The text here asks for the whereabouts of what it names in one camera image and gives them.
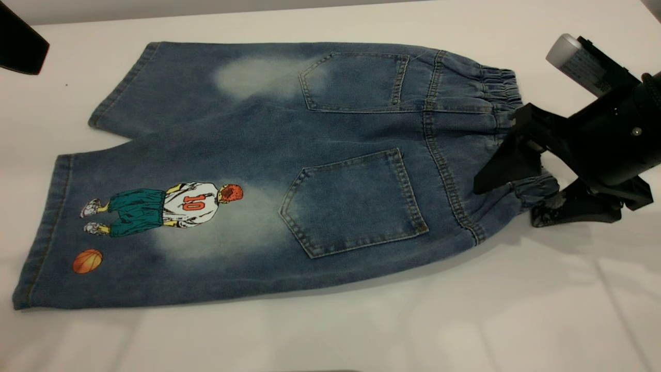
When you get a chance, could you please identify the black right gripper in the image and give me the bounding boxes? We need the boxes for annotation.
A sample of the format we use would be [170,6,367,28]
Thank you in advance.
[474,72,661,228]

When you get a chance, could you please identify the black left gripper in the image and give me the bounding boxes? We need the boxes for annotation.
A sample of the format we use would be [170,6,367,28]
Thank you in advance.
[0,3,50,75]

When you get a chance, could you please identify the blue denim printed shorts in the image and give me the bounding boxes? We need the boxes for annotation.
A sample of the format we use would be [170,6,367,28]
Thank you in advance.
[11,41,561,311]

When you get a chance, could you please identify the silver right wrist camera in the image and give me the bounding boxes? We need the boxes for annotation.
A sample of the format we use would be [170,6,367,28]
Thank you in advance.
[546,34,611,98]

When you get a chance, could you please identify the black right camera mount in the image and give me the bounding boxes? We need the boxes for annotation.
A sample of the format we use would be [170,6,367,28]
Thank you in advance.
[576,36,642,101]

